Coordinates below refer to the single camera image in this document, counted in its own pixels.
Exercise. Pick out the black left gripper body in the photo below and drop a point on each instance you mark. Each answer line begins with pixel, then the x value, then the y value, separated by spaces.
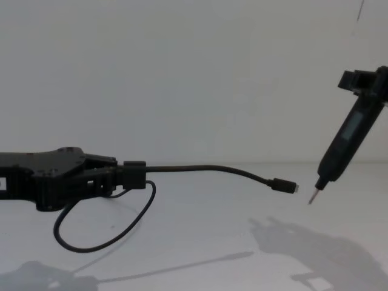
pixel 45 169

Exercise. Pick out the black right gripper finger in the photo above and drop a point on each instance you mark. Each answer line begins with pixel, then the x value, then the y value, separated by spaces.
pixel 383 82
pixel 351 79

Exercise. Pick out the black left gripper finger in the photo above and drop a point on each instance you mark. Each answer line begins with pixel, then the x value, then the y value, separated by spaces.
pixel 103 162
pixel 100 183

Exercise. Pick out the black electric screwdriver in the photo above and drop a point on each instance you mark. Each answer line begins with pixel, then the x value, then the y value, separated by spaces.
pixel 348 130

